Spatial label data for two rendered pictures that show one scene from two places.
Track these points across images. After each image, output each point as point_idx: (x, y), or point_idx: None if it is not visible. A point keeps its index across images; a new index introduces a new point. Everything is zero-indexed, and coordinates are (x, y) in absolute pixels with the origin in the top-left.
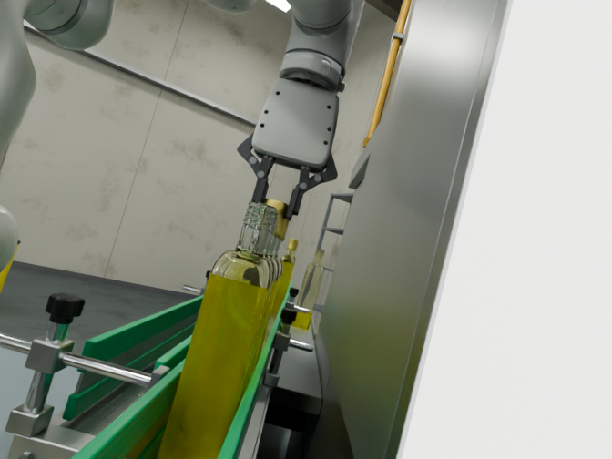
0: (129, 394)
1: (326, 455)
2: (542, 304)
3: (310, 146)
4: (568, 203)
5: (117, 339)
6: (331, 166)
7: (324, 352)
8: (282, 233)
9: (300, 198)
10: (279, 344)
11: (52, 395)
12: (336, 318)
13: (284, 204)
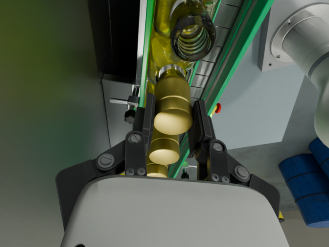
0: (223, 25)
1: (95, 11)
2: None
3: (131, 222)
4: None
5: (260, 10)
6: (68, 196)
7: (103, 128)
8: (148, 152)
9: (135, 124)
10: (134, 98)
11: (229, 120)
12: (85, 69)
13: (161, 109)
